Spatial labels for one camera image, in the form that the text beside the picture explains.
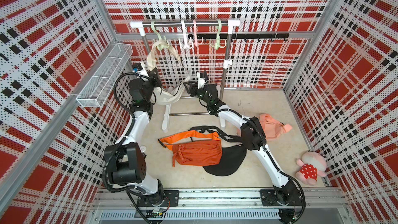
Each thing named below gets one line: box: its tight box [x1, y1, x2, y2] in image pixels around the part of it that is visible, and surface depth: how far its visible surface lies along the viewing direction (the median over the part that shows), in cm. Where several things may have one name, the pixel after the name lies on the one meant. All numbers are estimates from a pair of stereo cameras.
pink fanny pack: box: [259, 113, 293, 140], surface depth 96 cm
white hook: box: [178, 19, 193, 50], surface depth 71 cm
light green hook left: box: [150, 20, 170, 51], surface depth 72 cm
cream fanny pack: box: [147, 39, 191, 105], surface depth 85 cm
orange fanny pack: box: [157, 130, 223, 167], surface depth 85 cm
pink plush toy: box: [295, 150, 328, 186], surface depth 80 cm
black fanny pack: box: [188, 125, 247, 177], surface depth 86 cm
